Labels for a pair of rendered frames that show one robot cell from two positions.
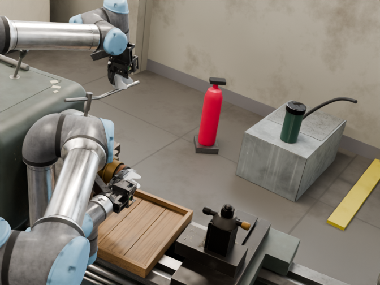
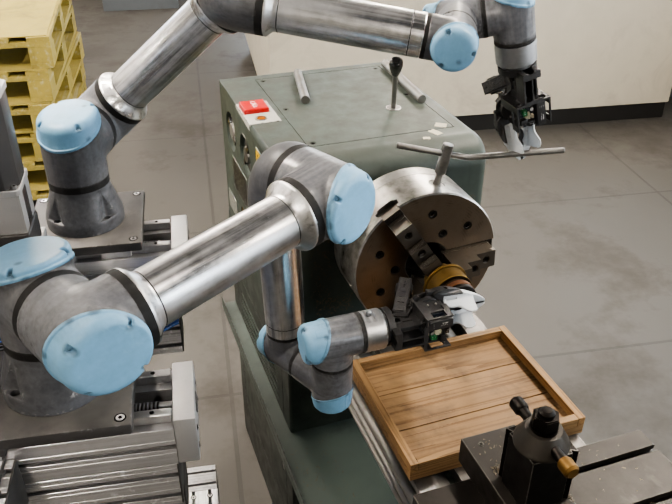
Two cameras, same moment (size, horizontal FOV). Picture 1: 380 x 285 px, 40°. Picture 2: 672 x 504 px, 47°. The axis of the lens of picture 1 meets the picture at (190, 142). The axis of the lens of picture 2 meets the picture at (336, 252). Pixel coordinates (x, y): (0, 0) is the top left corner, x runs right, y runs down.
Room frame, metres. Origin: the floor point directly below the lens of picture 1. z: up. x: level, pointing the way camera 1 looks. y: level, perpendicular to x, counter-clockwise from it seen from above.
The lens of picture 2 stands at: (0.51, -0.54, 1.93)
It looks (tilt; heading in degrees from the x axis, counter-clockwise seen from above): 32 degrees down; 49
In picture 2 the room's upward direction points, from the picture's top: straight up
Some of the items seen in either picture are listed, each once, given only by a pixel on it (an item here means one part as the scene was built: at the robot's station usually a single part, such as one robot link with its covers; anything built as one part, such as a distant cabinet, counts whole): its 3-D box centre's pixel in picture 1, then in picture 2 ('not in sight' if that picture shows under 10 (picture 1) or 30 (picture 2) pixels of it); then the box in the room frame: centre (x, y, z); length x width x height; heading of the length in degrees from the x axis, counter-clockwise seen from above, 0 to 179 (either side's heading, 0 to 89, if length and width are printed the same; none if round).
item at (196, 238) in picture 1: (211, 249); (519, 488); (1.26, -0.11, 1.00); 0.20 x 0.10 x 0.05; 69
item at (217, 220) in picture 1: (226, 218); (542, 435); (1.25, -0.14, 1.14); 0.08 x 0.08 x 0.03
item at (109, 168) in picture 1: (113, 172); (448, 288); (1.48, 0.24, 1.08); 0.09 x 0.09 x 0.09; 69
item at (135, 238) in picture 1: (133, 226); (461, 395); (1.45, 0.16, 0.89); 0.36 x 0.30 x 0.04; 159
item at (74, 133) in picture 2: not in sight; (73, 141); (1.02, 0.82, 1.33); 0.13 x 0.12 x 0.14; 41
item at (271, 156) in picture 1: (306, 128); not in sight; (3.42, -0.83, 0.38); 0.78 x 0.62 x 0.75; 150
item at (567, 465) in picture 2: (242, 224); (563, 461); (1.23, -0.19, 1.14); 0.04 x 0.02 x 0.02; 69
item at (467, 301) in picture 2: (133, 175); (467, 303); (1.45, 0.17, 1.10); 0.09 x 0.06 x 0.03; 158
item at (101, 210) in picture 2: not in sight; (82, 197); (1.02, 0.81, 1.21); 0.15 x 0.15 x 0.10
